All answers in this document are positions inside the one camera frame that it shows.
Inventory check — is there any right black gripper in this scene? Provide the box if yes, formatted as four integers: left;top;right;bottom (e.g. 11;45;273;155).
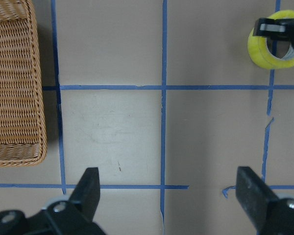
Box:
253;18;294;49

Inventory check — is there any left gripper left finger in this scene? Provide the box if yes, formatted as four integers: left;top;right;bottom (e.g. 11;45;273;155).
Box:
0;167;105;235

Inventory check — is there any brown wicker basket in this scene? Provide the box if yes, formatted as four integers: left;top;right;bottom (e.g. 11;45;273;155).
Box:
0;0;47;167

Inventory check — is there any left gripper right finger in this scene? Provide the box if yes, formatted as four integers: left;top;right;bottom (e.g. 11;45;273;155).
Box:
236;166;294;235

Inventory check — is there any yellow tape roll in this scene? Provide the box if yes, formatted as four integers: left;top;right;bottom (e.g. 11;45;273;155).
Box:
247;10;294;70

